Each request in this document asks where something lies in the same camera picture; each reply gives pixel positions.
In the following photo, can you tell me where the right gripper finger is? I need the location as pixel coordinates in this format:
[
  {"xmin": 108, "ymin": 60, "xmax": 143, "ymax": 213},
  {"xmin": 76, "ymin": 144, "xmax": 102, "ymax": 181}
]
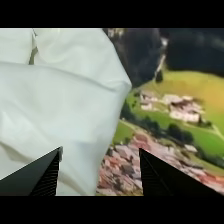
[{"xmin": 0, "ymin": 146, "xmax": 64, "ymax": 197}]

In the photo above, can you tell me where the white garment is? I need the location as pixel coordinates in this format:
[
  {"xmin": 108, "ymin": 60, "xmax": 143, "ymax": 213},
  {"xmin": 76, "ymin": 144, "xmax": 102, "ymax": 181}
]
[{"xmin": 0, "ymin": 27, "xmax": 133, "ymax": 197}]

